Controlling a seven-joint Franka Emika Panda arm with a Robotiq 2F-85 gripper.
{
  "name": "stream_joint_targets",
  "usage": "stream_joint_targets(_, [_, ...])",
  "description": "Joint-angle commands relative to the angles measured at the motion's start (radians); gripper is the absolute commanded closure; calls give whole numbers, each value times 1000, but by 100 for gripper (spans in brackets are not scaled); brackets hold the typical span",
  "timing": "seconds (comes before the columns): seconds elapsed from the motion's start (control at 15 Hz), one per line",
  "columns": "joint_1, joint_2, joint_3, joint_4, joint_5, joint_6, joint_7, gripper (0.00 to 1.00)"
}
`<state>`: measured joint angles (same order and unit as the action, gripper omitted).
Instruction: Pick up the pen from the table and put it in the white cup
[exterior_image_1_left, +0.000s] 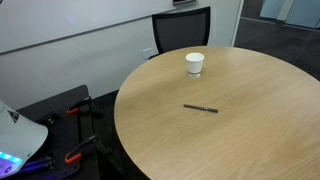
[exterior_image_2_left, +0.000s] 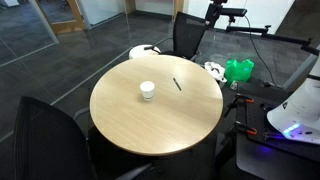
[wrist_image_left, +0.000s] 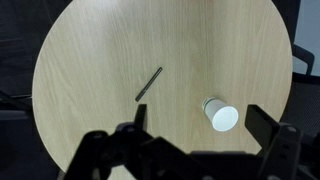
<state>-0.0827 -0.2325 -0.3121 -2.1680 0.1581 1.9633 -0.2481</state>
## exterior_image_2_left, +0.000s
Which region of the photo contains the black mesh chair near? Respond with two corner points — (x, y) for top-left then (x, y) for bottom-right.
(13, 95), (158, 180)

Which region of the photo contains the orange black clamp lower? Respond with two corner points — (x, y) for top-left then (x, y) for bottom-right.
(226, 121), (257, 136)

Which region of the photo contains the white paper cup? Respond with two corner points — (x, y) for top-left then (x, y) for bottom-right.
(140, 81), (155, 101)

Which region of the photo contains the orange black clamp upper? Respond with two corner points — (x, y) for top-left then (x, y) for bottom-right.
(223, 93), (254, 118)

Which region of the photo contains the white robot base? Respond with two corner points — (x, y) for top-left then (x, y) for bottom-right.
(266, 54), (320, 146)

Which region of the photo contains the black cable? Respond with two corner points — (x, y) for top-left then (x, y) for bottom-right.
(243, 14), (278, 88)

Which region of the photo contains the black mesh chair far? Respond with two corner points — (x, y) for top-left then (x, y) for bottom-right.
(145, 12), (206, 61)

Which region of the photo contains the green plastic bag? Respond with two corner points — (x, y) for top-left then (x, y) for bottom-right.
(224, 59), (254, 85)

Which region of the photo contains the black mounting plate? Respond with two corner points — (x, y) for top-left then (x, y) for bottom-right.
(238, 83), (320, 163)

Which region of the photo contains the white round stool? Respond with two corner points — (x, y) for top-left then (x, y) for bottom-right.
(129, 44), (160, 59)

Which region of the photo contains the black pen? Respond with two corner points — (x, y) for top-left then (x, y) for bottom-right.
(173, 78), (182, 91)

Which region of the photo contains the orange black clamp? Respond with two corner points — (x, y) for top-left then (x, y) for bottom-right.
(223, 93), (254, 118)
(226, 121), (257, 136)

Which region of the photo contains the round wooden table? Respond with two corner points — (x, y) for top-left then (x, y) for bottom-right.
(90, 55), (223, 156)

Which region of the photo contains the black mesh chair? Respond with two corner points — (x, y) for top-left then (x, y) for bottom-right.
(13, 95), (158, 180)
(145, 12), (206, 61)

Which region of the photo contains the white crumpled plastic bag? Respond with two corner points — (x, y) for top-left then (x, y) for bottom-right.
(204, 62), (226, 82)

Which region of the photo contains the black camera on stand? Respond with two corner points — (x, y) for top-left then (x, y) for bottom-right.
(205, 0), (247, 28)

